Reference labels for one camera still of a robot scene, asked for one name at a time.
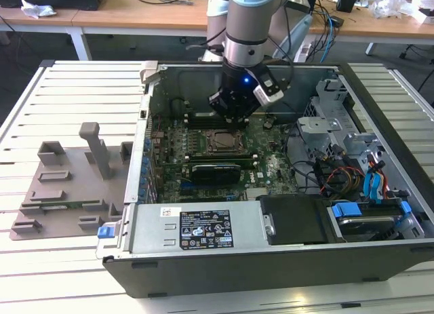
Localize metal socket cover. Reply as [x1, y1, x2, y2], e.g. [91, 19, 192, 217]
[205, 130, 244, 155]

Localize CPU socket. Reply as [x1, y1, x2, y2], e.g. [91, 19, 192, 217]
[205, 127, 247, 155]

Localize black RAM slot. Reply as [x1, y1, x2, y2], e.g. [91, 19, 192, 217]
[184, 157, 258, 170]
[184, 118, 250, 130]
[184, 152, 256, 161]
[184, 112, 221, 120]

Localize green motherboard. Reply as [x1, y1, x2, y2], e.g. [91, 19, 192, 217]
[145, 112, 299, 205]

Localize black graphics card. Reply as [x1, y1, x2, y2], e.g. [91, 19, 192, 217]
[189, 161, 242, 185]

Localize white power strip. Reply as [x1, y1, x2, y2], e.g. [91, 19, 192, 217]
[294, 42, 313, 62]

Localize grey plastic case latch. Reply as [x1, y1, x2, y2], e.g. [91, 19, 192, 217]
[139, 61, 160, 85]

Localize small silver heatsink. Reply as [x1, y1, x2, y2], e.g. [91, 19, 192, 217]
[246, 187, 269, 201]

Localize wooden desk white legs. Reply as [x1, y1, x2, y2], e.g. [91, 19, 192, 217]
[0, 0, 434, 62]

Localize small black box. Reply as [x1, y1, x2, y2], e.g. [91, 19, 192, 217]
[337, 0, 357, 14]

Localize grey power supply unit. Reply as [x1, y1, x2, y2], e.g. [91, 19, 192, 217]
[127, 201, 269, 256]

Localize hard disk in blue carrier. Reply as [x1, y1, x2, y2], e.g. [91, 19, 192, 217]
[327, 200, 413, 242]

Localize black open PC case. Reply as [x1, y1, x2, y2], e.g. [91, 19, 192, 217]
[96, 60, 434, 298]

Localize grey parts rack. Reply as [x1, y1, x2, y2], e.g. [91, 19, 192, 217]
[9, 122, 135, 242]

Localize crumpled clear plastic bag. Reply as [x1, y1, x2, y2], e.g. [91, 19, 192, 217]
[368, 0, 416, 20]

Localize green RAM stick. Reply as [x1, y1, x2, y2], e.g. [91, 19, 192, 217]
[40, 202, 102, 212]

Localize crumpled white paper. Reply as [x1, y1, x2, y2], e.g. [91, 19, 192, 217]
[20, 0, 58, 20]

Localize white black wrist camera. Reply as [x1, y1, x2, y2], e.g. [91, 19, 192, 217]
[252, 64, 285, 108]

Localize blue cable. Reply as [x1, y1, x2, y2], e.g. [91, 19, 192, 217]
[318, 8, 336, 64]

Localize red yellow wire bundle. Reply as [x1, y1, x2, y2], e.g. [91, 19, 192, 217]
[320, 164, 366, 196]

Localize blue flat disk wire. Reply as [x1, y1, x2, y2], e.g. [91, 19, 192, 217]
[364, 161, 386, 205]

